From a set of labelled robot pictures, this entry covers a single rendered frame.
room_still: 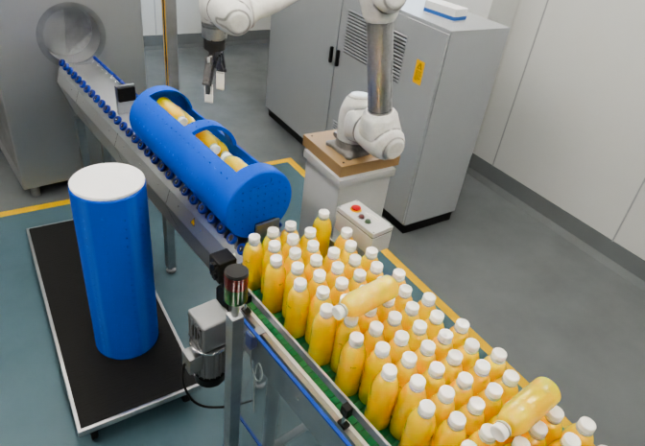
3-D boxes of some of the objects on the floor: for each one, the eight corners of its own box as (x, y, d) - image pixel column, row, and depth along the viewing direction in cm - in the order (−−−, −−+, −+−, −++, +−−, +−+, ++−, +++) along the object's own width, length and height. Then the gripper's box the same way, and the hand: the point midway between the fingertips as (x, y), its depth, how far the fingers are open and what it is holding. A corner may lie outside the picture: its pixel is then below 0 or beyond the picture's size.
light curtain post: (180, 218, 362) (169, -52, 269) (184, 222, 358) (174, -50, 266) (172, 220, 359) (157, -52, 266) (176, 224, 355) (162, -50, 262)
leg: (93, 195, 373) (82, 113, 338) (96, 199, 369) (84, 117, 335) (85, 198, 369) (72, 115, 335) (88, 201, 366) (75, 119, 331)
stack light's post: (230, 508, 206) (237, 307, 146) (235, 517, 204) (245, 316, 144) (222, 514, 204) (225, 313, 144) (226, 524, 202) (232, 321, 142)
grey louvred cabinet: (309, 108, 545) (325, -42, 466) (452, 219, 400) (511, 27, 321) (262, 115, 519) (271, -44, 440) (396, 236, 373) (446, 31, 294)
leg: (173, 266, 320) (168, 178, 286) (178, 271, 316) (173, 183, 282) (164, 269, 317) (158, 180, 282) (168, 274, 313) (163, 186, 279)
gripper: (213, 50, 173) (213, 109, 185) (234, 31, 194) (233, 85, 206) (192, 46, 174) (193, 106, 185) (215, 27, 194) (215, 82, 206)
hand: (214, 92), depth 195 cm, fingers open, 13 cm apart
